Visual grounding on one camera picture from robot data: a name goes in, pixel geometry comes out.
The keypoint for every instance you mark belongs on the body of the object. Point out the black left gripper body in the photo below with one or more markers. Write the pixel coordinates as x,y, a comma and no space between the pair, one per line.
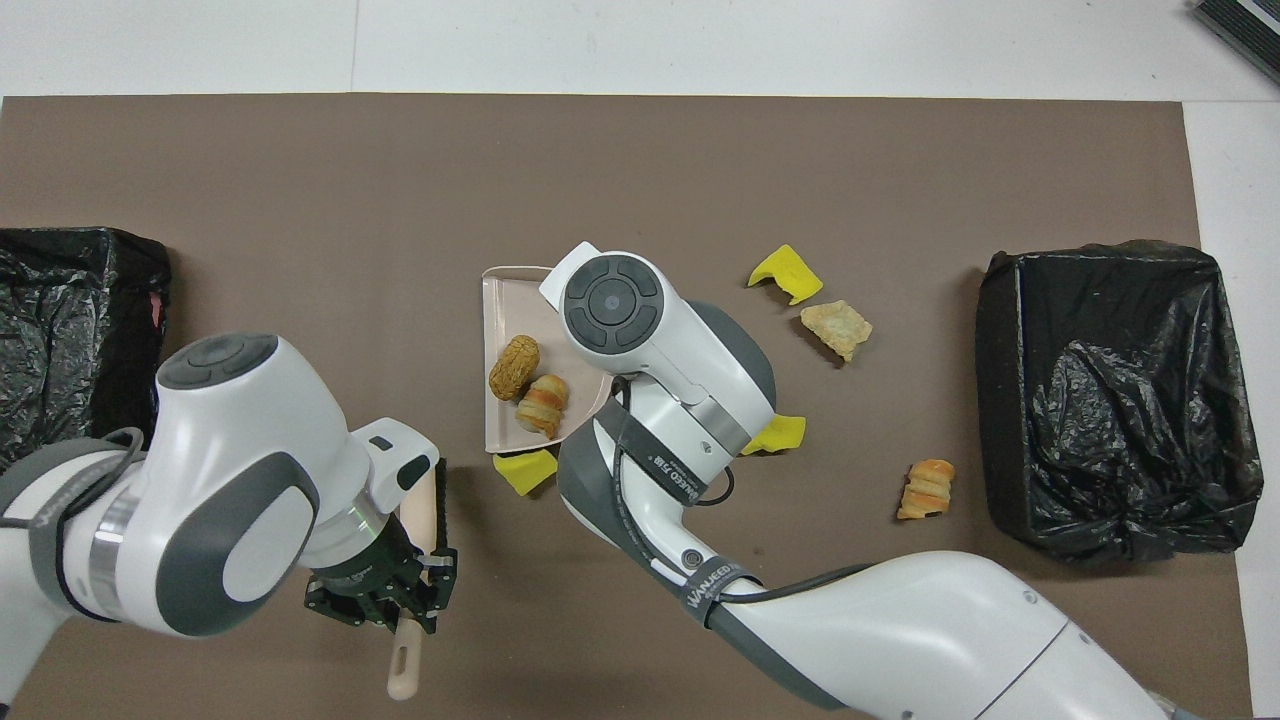
370,565

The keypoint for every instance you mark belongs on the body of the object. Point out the beige brush black bristles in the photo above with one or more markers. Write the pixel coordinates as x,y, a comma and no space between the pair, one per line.
418,510

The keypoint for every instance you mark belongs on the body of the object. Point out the yellow green sponge piece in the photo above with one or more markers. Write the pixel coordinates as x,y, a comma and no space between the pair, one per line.
525,472

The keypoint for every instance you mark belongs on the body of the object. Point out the striped orange white bread roll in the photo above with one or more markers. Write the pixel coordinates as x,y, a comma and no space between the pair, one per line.
543,402

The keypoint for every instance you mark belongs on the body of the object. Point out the brown oval bread roll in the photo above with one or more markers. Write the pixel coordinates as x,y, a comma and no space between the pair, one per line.
514,366

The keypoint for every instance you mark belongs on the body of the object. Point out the beige plastic dustpan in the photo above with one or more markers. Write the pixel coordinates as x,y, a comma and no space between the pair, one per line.
505,310

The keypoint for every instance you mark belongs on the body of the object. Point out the spiral orange pastry horn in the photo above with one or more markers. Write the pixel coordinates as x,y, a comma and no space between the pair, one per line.
927,488

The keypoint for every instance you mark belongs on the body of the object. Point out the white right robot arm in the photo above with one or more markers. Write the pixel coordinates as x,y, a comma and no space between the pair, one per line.
900,640

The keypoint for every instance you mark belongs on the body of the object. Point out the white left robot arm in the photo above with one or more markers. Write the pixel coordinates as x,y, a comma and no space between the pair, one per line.
230,470

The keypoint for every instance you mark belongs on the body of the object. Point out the bin with black bag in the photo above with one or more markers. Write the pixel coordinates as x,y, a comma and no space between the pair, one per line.
60,300
1120,400

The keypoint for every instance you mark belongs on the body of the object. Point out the brown table mat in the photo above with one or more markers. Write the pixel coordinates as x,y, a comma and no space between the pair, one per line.
300,200

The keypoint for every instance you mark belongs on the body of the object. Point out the pale flat bread piece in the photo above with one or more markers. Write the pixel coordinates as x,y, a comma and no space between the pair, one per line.
838,328

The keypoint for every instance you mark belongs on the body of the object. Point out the black ribbed panel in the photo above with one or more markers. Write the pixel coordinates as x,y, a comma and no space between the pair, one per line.
1250,30

